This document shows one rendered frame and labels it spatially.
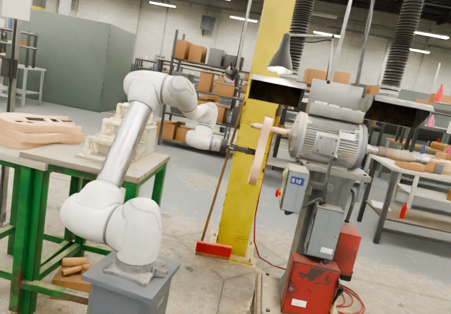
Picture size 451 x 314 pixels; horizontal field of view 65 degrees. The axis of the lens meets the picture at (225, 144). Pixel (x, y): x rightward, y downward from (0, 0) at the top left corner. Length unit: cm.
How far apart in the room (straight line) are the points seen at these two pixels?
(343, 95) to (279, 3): 110
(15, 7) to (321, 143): 236
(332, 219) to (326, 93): 69
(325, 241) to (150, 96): 114
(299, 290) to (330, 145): 78
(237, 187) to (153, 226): 171
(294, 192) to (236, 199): 135
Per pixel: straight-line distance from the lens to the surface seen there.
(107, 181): 145
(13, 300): 238
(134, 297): 136
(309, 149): 191
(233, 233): 311
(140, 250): 135
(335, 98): 208
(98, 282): 140
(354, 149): 193
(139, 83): 159
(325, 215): 191
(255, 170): 191
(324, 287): 205
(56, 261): 245
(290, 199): 170
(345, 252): 211
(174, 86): 151
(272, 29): 288
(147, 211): 132
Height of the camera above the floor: 146
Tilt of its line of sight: 10 degrees down
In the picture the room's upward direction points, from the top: 11 degrees clockwise
